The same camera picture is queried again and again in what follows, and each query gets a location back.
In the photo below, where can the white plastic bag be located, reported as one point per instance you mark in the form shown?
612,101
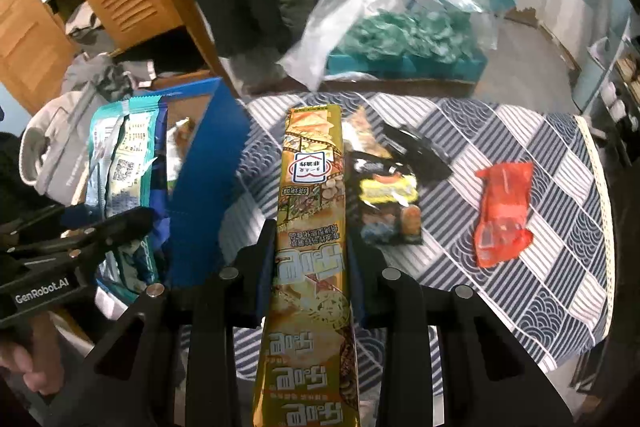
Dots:
330,32

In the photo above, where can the teal crumpled plastic bags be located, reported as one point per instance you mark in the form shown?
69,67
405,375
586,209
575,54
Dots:
410,34

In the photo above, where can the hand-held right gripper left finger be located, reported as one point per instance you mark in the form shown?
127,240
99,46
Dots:
263,277

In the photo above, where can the person's left hand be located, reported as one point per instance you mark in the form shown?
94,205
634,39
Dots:
20,357

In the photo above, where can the black yellow-label snack packet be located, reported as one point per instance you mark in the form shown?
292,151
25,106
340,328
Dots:
390,197

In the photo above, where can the grey clothes pile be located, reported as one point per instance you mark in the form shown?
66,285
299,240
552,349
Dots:
95,67

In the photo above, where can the navy white patterned tablecloth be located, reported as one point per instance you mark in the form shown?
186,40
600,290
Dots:
525,297

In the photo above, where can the black jacket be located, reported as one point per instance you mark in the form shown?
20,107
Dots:
20,177

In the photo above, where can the teal box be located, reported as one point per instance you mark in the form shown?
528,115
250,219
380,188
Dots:
400,68

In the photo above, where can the grey shoe rack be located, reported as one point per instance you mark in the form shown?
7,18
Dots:
615,107

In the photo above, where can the glossy black snack packet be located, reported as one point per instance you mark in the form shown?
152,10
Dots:
417,152

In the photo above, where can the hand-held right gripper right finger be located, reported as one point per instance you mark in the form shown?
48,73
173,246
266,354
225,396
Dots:
362,292

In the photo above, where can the blue-rimmed cardboard box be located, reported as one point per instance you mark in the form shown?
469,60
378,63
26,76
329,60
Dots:
210,187

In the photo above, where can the orange striped snack packet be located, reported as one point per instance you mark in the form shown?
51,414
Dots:
365,132

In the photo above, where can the red-orange snack packet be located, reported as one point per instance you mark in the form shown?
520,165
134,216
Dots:
502,212

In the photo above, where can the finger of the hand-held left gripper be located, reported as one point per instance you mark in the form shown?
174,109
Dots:
30,218
125,224

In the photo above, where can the long gold snack packet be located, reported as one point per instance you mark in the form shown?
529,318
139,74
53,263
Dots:
310,207

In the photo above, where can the teal snack packet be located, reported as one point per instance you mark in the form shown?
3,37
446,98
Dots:
125,157

